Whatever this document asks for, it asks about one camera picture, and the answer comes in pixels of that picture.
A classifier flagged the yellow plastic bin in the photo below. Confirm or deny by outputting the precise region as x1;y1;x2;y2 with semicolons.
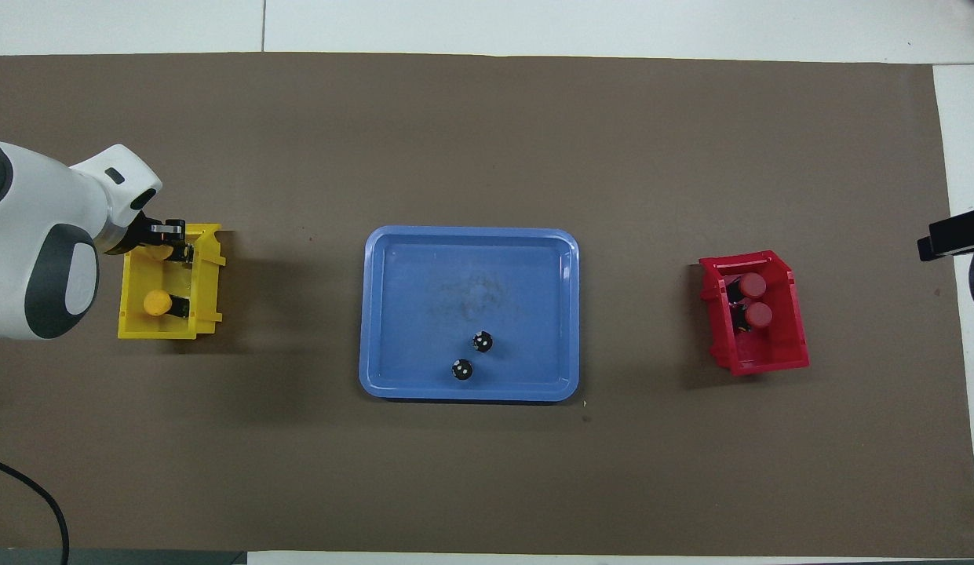
116;224;226;341

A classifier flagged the blue plastic tray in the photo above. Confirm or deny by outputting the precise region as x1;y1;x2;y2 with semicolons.
359;225;580;403

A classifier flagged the red plastic bin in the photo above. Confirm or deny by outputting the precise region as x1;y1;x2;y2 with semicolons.
697;250;811;377

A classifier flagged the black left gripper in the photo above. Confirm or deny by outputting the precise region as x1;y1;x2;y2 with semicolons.
126;212;194;264

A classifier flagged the grey base strip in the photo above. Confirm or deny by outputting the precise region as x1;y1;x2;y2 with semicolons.
0;549;248;565

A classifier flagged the brown paper mat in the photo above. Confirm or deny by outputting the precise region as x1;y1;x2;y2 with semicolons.
0;52;974;558

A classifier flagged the black loose cable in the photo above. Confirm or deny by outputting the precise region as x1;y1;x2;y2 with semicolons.
0;455;70;565

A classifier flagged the red push button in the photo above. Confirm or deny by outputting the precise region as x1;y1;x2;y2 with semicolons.
731;302;773;332
726;272;768;301

